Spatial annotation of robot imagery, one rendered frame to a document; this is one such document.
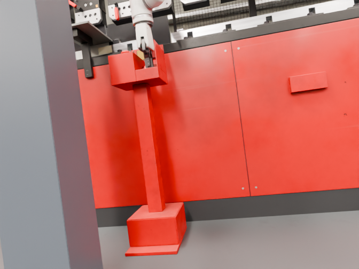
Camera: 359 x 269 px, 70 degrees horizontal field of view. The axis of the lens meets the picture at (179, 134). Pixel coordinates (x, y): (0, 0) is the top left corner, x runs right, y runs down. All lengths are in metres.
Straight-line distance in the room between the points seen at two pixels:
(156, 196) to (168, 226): 0.14
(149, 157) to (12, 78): 0.57
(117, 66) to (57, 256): 0.69
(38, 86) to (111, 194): 0.80
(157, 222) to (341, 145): 0.86
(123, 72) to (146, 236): 0.65
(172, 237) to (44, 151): 0.58
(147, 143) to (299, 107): 0.69
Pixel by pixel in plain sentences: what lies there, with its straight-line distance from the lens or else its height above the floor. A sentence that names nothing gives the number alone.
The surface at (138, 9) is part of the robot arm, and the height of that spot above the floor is 0.94.
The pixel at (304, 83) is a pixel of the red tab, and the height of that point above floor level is 0.58.
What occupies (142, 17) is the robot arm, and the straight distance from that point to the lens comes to 1.12.
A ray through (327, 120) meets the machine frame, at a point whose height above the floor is 0.41.
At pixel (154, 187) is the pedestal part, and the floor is 0.22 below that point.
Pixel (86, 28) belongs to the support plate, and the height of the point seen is 0.99.
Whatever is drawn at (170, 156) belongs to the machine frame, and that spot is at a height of 0.33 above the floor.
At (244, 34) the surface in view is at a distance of 1.30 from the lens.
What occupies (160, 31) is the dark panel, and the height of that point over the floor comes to 1.21.
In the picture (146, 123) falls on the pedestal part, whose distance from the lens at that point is 1.07.
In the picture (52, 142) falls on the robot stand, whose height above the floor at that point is 0.45.
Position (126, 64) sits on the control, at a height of 0.73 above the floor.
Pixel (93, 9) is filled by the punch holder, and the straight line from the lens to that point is 1.64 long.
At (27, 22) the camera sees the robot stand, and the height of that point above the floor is 0.76.
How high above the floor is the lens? 0.43
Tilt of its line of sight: level
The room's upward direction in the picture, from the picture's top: 7 degrees counter-clockwise
